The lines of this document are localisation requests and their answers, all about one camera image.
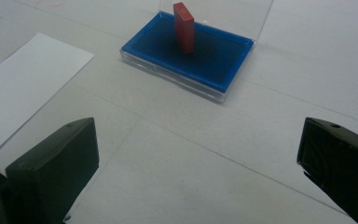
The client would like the white paper sheet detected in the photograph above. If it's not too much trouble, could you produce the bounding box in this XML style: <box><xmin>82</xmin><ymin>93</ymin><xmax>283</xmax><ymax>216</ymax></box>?
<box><xmin>0</xmin><ymin>32</ymin><xmax>95</xmax><ymax>155</ymax></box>

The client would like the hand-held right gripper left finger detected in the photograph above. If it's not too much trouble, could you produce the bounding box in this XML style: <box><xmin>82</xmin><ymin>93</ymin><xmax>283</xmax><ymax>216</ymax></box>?
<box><xmin>5</xmin><ymin>117</ymin><xmax>100</xmax><ymax>224</ymax></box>

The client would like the blue ink pad clear case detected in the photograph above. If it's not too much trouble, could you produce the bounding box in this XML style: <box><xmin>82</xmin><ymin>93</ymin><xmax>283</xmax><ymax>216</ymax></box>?
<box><xmin>119</xmin><ymin>0</ymin><xmax>275</xmax><ymax>105</ymax></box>

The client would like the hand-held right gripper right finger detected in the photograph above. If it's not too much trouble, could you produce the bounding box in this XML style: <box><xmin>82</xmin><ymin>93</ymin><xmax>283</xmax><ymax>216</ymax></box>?
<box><xmin>296</xmin><ymin>117</ymin><xmax>358</xmax><ymax>224</ymax></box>

